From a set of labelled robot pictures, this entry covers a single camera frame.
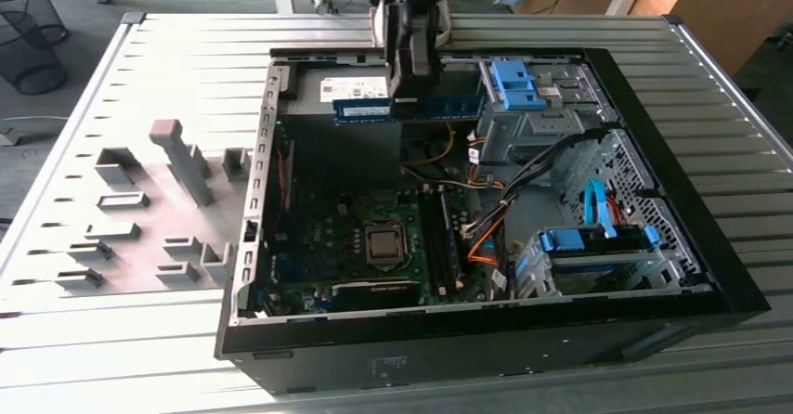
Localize silver CPU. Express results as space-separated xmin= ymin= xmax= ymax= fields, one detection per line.
xmin=369 ymin=230 xmax=403 ymax=258

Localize orange wire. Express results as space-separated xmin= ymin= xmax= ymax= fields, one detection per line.
xmin=467 ymin=227 xmax=498 ymax=265

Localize black RAM slot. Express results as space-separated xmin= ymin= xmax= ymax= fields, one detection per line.
xmin=417 ymin=185 xmax=441 ymax=297

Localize grey parts rack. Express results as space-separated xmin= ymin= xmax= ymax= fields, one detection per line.
xmin=52 ymin=119 xmax=255 ymax=300

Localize black cable bundle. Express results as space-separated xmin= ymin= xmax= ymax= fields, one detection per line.
xmin=460 ymin=128 xmax=606 ymax=241

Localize blue drive bay latch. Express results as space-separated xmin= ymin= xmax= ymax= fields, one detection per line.
xmin=488 ymin=60 xmax=551 ymax=111

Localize blue flat wire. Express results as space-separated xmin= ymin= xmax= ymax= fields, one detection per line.
xmin=583 ymin=179 xmax=619 ymax=239

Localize hard disk in blue carrier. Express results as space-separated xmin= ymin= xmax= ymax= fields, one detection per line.
xmin=536 ymin=226 xmax=659 ymax=253

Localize green motherboard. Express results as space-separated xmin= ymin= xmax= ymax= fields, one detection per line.
xmin=256 ymin=181 xmax=515 ymax=316

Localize grey metal drive cage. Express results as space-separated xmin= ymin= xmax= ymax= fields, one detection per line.
xmin=473 ymin=58 xmax=622 ymax=165

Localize thin yellow wire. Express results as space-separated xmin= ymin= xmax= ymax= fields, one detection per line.
xmin=400 ymin=123 xmax=456 ymax=170

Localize coloured power wires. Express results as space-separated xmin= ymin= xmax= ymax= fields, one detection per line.
xmin=401 ymin=165 xmax=507 ymax=192

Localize black open PC case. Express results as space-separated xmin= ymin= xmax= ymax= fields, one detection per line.
xmin=213 ymin=46 xmax=771 ymax=395

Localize CPU socket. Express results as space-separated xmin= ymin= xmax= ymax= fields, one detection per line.
xmin=361 ymin=218 xmax=411 ymax=270

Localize black wire mesh bin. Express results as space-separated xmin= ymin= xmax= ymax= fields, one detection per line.
xmin=0 ymin=0 xmax=70 ymax=96

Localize blue RAM stick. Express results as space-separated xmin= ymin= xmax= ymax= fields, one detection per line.
xmin=332 ymin=93 xmax=483 ymax=126

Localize brown wooden cabinet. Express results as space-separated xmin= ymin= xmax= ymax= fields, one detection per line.
xmin=630 ymin=0 xmax=793 ymax=77

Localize grey power supply unit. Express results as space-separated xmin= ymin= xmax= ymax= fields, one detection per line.
xmin=277 ymin=72 xmax=404 ymax=188

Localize white floor stand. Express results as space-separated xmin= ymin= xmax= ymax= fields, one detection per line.
xmin=0 ymin=115 xmax=70 ymax=147

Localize black graphics card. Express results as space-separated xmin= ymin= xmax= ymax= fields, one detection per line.
xmin=329 ymin=279 xmax=423 ymax=312

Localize grey metal disk bay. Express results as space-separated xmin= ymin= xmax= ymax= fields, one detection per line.
xmin=511 ymin=241 xmax=686 ymax=300

